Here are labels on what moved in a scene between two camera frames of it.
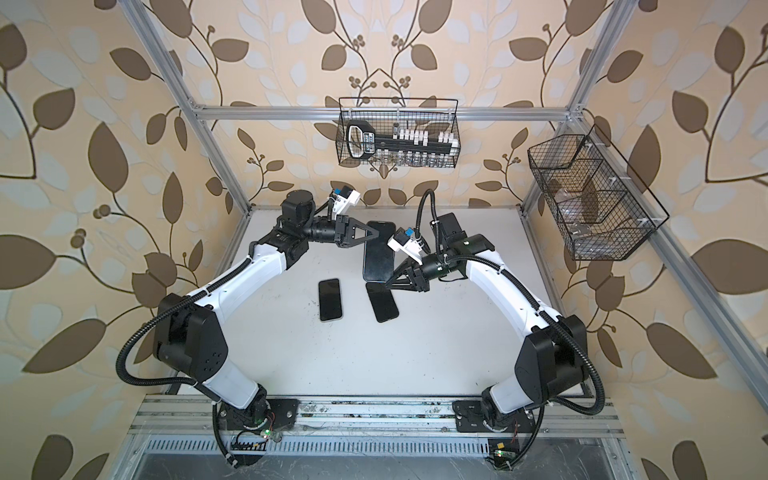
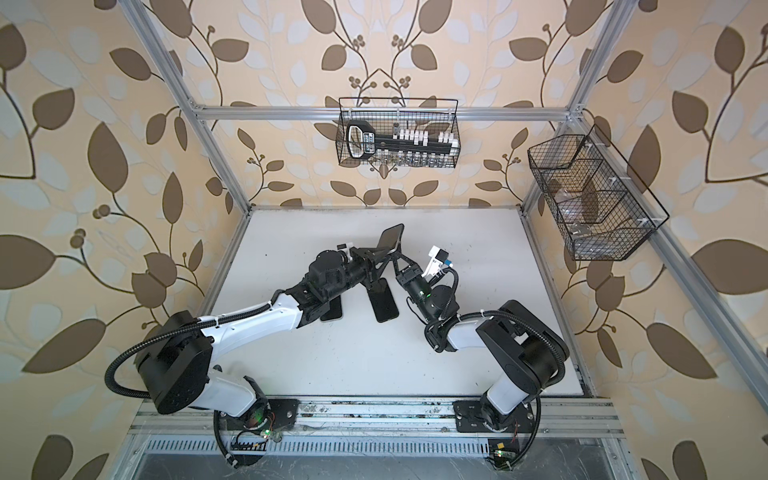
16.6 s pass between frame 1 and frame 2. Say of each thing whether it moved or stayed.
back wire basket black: stayed
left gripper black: moved
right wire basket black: stayed
